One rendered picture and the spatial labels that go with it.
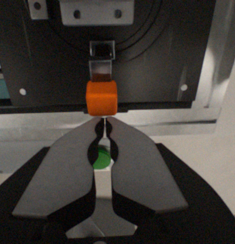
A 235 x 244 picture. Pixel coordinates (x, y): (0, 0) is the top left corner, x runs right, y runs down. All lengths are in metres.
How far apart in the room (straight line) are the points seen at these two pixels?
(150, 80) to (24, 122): 0.18
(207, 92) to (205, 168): 0.29
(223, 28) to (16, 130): 0.31
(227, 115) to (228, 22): 0.23
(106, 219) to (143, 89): 0.37
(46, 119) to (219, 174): 0.47
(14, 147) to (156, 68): 0.24
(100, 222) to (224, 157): 0.36
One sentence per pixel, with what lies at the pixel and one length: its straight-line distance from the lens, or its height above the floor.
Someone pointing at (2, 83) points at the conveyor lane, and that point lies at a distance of 0.27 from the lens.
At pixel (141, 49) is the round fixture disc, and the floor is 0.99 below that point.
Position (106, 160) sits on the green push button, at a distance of 0.27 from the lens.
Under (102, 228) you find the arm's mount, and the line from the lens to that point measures 0.49.
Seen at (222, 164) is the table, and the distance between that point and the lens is 0.54.
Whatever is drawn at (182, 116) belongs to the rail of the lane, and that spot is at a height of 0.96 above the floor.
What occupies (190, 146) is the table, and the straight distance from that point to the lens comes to 0.45.
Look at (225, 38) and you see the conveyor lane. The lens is 0.26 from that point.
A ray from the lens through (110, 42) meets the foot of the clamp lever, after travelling 0.17.
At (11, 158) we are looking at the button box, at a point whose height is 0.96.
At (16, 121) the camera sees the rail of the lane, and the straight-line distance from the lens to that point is 0.28.
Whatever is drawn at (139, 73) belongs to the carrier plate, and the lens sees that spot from 0.21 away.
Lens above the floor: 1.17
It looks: 60 degrees down
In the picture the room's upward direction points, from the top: 174 degrees clockwise
